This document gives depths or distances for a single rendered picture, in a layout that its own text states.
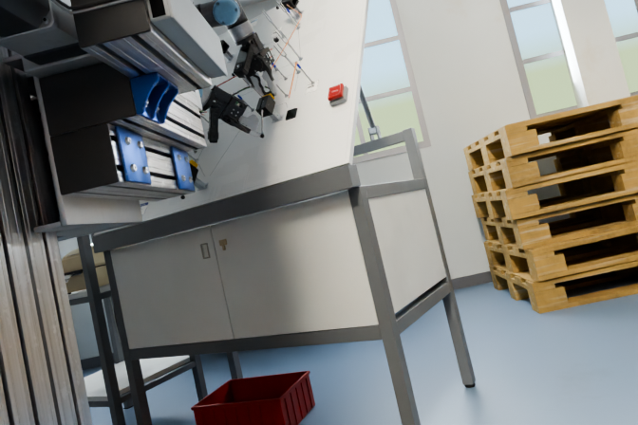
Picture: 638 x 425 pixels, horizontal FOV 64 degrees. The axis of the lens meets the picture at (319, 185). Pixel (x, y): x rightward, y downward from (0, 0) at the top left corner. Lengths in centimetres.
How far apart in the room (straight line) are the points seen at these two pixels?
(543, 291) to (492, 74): 189
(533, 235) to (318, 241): 167
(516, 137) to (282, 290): 170
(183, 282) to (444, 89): 279
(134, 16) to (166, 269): 140
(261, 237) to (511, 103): 291
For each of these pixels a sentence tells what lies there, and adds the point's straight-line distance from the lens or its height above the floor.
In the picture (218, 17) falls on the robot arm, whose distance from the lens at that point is 161.
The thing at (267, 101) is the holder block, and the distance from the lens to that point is 171.
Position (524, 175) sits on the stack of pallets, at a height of 72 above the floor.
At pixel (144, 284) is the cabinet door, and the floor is 64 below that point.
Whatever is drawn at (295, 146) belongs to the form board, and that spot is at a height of 97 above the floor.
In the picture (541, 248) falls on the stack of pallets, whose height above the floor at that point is 33.
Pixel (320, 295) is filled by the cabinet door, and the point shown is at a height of 51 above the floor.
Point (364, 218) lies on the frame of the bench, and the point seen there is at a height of 71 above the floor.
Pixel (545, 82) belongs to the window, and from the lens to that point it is 430.
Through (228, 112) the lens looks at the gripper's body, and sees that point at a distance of 162.
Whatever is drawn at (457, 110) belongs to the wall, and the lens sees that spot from 410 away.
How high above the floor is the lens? 73
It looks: 4 degrees up
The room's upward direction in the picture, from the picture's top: 13 degrees counter-clockwise
